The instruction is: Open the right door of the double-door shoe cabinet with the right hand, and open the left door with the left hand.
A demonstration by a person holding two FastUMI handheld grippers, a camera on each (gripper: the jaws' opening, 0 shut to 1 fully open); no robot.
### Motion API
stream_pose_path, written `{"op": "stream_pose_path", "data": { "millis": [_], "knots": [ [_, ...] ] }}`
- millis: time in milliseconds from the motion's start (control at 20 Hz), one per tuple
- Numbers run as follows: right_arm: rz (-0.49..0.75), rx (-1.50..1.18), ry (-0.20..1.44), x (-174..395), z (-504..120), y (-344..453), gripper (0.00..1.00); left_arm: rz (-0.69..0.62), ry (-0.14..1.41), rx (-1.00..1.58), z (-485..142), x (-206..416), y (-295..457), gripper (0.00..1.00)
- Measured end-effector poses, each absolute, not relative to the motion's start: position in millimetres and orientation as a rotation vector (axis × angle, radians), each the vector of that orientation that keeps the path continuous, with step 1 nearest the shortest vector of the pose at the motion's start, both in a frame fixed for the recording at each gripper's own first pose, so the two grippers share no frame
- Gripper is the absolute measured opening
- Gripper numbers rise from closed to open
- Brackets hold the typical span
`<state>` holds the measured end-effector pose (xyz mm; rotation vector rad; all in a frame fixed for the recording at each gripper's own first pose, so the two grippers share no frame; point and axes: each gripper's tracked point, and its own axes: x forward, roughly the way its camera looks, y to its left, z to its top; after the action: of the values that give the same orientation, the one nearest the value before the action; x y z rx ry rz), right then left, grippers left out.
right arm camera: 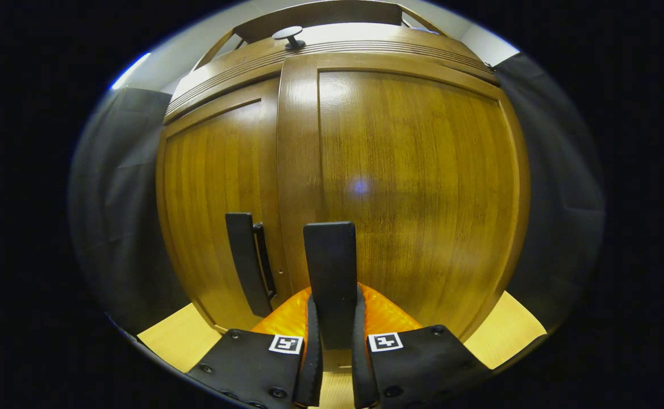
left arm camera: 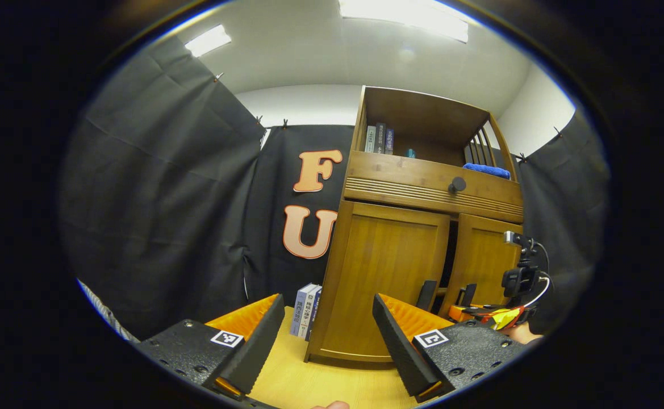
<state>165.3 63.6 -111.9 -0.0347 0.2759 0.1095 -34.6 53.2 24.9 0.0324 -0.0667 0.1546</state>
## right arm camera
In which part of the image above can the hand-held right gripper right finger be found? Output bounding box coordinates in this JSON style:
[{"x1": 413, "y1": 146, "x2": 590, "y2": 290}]
[{"x1": 352, "y1": 284, "x2": 491, "y2": 409}]

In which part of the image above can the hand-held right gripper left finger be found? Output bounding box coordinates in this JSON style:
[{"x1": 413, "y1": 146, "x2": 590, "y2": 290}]
[{"x1": 187, "y1": 287, "x2": 324, "y2": 409}]

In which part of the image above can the black backdrop cloth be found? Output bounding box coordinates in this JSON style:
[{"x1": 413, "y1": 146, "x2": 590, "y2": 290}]
[{"x1": 69, "y1": 52, "x2": 605, "y2": 336}]

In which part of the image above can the wooden double-door shoe cabinet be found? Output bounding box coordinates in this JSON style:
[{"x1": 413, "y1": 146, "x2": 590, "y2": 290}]
[{"x1": 156, "y1": 0, "x2": 531, "y2": 341}]

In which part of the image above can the wooden cabinet door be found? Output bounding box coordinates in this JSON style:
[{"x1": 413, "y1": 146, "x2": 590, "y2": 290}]
[
  {"x1": 156, "y1": 77, "x2": 295, "y2": 333},
  {"x1": 275, "y1": 52, "x2": 531, "y2": 350}
]

